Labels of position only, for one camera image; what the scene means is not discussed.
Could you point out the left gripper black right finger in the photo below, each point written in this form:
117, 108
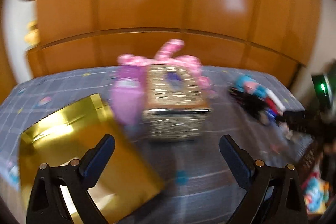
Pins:
273, 194

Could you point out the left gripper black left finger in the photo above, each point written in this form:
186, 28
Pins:
47, 204

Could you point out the red white santa hat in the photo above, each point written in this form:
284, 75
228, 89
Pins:
274, 102

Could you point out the black hair wig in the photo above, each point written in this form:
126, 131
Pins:
253, 105

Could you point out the grey checked bed sheet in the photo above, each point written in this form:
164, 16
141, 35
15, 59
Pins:
200, 187

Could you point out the blue plush toy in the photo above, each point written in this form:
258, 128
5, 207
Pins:
247, 84

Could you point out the gold rectangular box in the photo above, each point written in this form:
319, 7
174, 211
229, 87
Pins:
128, 180

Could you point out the wooden headboard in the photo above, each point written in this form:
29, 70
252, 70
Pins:
271, 36

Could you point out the silver embossed tissue box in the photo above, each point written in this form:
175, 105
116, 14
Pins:
175, 106

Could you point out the pink white plush toy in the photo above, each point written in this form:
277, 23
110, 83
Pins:
165, 56

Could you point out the yellow plush toy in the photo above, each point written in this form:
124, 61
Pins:
32, 37

